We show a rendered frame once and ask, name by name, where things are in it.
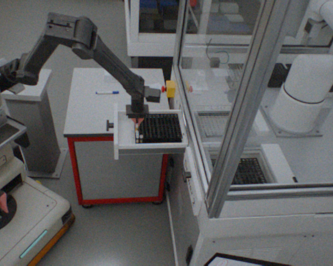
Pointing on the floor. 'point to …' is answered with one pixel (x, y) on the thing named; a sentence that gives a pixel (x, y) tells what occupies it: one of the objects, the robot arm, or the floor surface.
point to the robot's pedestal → (38, 128)
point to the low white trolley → (105, 146)
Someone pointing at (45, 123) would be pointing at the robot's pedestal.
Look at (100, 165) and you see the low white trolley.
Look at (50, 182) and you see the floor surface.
